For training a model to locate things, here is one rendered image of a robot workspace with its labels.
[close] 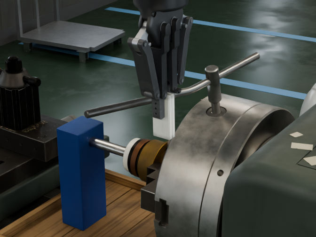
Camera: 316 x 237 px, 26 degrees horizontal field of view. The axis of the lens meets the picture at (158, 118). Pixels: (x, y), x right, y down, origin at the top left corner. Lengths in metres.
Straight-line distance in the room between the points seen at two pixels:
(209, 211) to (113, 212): 0.48
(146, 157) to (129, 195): 0.33
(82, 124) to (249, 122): 0.42
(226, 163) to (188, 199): 0.09
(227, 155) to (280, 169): 0.17
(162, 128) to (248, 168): 0.14
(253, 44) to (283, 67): 0.57
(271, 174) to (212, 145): 0.20
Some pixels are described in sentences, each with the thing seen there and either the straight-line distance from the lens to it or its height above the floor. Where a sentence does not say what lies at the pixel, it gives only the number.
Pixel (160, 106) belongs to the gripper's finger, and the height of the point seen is 1.31.
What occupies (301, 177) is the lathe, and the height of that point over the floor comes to 1.25.
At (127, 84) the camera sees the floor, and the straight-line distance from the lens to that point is 4.72.
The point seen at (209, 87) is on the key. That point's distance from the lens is 1.12.
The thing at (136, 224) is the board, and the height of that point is 0.88.
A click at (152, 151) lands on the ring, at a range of 1.28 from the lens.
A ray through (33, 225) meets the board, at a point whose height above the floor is 0.88.
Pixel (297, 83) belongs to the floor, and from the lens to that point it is 4.83.
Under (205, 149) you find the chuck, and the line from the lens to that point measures 1.10.
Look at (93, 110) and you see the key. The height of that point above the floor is 1.30.
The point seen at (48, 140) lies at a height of 1.02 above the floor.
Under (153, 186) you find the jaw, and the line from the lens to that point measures 1.18.
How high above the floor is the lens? 1.69
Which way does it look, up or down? 24 degrees down
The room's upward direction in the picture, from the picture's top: straight up
